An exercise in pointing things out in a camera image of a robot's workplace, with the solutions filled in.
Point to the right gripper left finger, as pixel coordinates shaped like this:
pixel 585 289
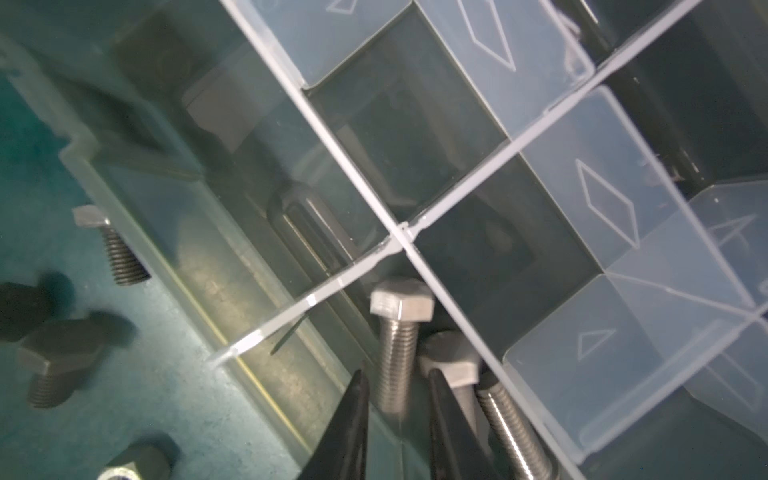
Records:
pixel 342 450

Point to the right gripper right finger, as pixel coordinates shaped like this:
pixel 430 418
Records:
pixel 455 452

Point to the silver hex bolt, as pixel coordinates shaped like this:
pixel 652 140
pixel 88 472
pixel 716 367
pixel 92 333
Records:
pixel 126 268
pixel 527 456
pixel 453 354
pixel 401 305

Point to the black hex bolt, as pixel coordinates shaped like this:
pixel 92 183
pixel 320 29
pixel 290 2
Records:
pixel 24 308
pixel 60 355

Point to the green table mat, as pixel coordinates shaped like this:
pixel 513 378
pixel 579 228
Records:
pixel 152 383

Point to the silver nut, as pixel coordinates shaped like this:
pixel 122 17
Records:
pixel 137 462

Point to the grey compartment organizer box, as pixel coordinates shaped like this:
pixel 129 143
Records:
pixel 581 186

